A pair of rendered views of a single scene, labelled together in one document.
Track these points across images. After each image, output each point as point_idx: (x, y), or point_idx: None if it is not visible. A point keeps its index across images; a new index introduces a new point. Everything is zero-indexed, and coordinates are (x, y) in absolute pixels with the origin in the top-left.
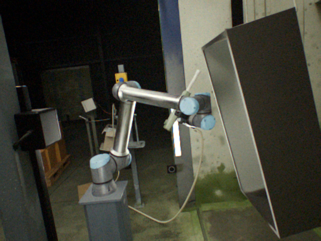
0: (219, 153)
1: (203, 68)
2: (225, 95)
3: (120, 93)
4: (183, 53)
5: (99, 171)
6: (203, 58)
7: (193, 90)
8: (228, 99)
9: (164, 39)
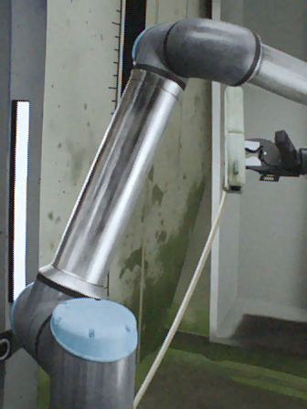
0: None
1: (79, 37)
2: (220, 115)
3: (261, 57)
4: None
5: (132, 366)
6: (81, 11)
7: (58, 95)
8: (221, 125)
9: None
